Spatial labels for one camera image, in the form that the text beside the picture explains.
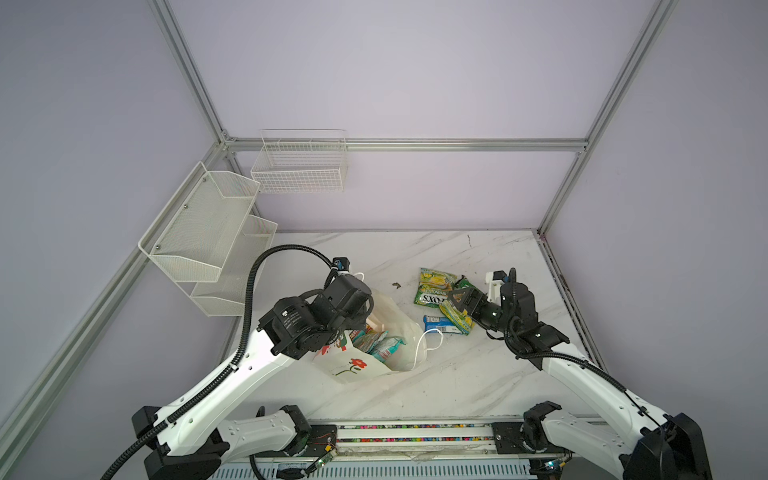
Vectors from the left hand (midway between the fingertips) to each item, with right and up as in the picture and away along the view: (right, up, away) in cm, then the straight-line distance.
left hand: (351, 307), depth 67 cm
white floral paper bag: (-1, -13, +1) cm, 13 cm away
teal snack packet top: (+9, -11, +8) cm, 16 cm away
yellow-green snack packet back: (+23, +1, +34) cm, 41 cm away
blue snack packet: (+25, -10, +26) cm, 38 cm away
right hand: (+26, 0, +12) cm, 29 cm away
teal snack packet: (+2, -10, +10) cm, 15 cm away
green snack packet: (+31, -9, +26) cm, 41 cm away
